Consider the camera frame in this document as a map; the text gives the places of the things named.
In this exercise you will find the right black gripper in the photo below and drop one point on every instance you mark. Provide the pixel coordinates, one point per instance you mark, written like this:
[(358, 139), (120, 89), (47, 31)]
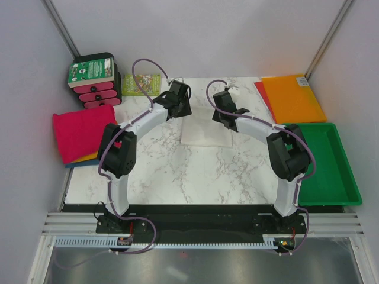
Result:
[(216, 117)]

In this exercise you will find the aluminium rail frame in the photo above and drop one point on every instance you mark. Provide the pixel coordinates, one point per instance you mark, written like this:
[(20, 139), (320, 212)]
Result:
[(333, 251)]

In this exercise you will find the red plastic board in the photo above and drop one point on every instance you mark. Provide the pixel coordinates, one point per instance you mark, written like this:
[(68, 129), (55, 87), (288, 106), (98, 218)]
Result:
[(261, 90)]

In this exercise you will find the aluminium corner post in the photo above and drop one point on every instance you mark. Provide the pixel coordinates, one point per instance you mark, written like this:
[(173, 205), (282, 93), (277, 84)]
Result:
[(61, 27), (332, 31)]

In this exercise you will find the green plastic tray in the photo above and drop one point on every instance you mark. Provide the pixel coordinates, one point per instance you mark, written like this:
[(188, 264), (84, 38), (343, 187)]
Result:
[(333, 182)]

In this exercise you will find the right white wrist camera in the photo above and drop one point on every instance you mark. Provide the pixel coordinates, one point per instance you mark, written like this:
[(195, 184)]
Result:
[(234, 91)]

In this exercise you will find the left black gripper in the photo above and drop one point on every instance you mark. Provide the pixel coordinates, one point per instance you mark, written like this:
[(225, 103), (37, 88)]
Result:
[(188, 111)]

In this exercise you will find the pink folded t shirt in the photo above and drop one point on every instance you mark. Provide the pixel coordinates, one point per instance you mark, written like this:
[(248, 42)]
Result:
[(79, 133)]

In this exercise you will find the yellow folded t shirt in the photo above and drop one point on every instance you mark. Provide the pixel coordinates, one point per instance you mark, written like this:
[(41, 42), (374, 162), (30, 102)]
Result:
[(86, 158)]

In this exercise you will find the right aluminium corner post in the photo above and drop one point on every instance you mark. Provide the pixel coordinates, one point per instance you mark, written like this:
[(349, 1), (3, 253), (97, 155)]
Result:
[(332, 31)]

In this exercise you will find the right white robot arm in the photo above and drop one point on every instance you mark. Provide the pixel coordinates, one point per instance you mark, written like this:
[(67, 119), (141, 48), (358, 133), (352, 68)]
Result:
[(289, 154)]

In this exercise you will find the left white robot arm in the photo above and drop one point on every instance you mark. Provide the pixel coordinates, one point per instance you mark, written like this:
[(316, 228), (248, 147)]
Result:
[(118, 149)]

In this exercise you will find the left aluminium corner post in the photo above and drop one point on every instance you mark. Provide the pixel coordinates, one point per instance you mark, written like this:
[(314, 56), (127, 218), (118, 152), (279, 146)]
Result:
[(61, 27)]

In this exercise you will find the blue folded t shirt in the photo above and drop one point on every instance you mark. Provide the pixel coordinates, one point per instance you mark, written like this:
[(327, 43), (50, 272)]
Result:
[(92, 162)]

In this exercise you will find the black pink drawer unit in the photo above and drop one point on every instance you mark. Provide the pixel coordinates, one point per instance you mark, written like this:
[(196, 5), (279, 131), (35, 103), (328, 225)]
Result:
[(99, 94)]

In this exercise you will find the white slotted cable duct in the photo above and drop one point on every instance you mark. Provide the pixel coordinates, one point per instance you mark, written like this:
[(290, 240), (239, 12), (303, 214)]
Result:
[(114, 242)]

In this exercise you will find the white t shirt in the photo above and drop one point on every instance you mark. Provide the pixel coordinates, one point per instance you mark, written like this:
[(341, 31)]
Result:
[(198, 129)]

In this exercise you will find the green book on drawers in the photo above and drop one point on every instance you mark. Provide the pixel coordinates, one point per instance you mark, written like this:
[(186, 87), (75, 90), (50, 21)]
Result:
[(91, 72)]

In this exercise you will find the lime green picture book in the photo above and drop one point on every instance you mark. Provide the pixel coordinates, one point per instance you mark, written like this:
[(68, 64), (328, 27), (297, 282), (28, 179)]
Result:
[(149, 83)]

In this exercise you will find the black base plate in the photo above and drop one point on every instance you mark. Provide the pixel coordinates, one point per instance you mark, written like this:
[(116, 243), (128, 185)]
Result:
[(205, 223)]

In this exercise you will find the orange plastic board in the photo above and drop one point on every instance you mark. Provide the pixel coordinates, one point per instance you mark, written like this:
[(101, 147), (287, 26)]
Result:
[(292, 100)]

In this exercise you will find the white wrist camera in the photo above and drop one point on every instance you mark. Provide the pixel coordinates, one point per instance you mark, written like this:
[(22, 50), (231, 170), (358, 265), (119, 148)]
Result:
[(178, 79), (234, 91)]

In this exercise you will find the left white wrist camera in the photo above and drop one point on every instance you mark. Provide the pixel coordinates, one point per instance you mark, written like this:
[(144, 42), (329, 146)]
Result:
[(178, 79)]

